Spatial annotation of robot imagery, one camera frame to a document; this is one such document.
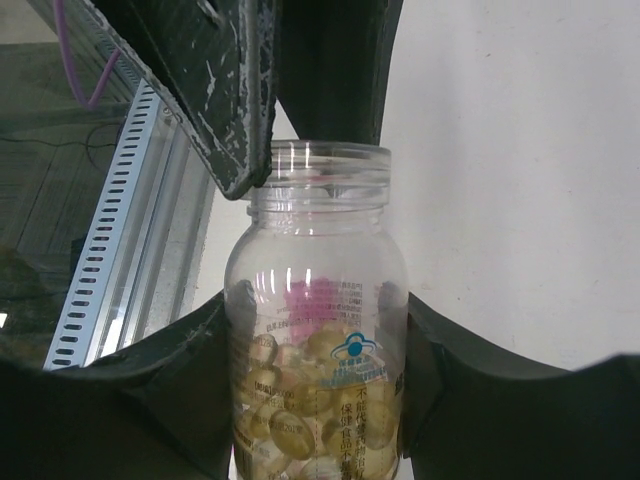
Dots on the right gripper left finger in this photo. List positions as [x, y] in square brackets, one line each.
[158, 409]

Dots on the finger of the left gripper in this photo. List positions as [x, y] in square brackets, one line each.
[213, 63]
[334, 66]

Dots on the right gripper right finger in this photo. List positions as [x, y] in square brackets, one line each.
[474, 410]

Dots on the clear bottle yellow capsules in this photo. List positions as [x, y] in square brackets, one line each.
[316, 295]

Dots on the white slotted cable duct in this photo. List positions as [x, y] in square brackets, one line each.
[81, 317]

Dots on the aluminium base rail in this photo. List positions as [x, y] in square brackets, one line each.
[153, 282]

